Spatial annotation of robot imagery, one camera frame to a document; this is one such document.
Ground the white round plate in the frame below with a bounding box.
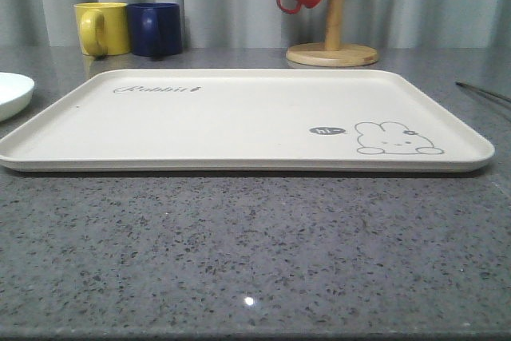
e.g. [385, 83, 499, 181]
[0, 72, 35, 121]

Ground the metal fork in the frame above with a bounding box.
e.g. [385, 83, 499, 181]
[455, 81, 511, 103]

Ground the cream rabbit serving tray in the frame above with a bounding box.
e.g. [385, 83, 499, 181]
[1, 69, 494, 172]

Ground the wooden mug tree stand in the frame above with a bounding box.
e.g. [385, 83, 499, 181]
[286, 0, 379, 67]

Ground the dark blue mug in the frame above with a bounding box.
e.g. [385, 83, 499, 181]
[127, 2, 183, 57]

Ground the yellow mug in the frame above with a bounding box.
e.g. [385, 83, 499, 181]
[73, 2, 130, 57]

